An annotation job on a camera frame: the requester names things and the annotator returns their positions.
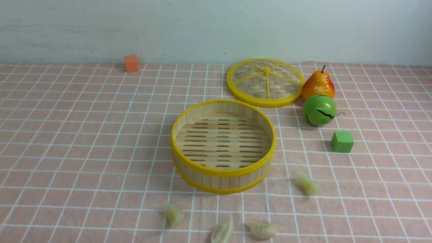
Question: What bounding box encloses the yellow rimmed woven steamer lid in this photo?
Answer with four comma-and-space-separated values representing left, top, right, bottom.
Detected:
226, 58, 305, 109

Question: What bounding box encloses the pale dumpling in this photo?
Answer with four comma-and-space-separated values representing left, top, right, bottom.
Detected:
246, 221, 281, 240
295, 171, 321, 197
210, 214, 233, 243
163, 201, 185, 228

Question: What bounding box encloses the yellow rimmed bamboo steamer tray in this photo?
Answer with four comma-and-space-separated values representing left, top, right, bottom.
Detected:
171, 100, 277, 194

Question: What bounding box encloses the orange foam cube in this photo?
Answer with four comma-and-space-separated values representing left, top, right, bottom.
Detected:
124, 54, 139, 73

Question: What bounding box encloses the green toy apple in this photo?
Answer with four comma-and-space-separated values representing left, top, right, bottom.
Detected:
302, 95, 345, 127

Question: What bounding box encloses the orange yellow toy pear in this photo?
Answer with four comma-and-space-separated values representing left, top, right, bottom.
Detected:
301, 65, 335, 100

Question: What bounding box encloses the green foam cube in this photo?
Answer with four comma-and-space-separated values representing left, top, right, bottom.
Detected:
331, 131, 354, 153

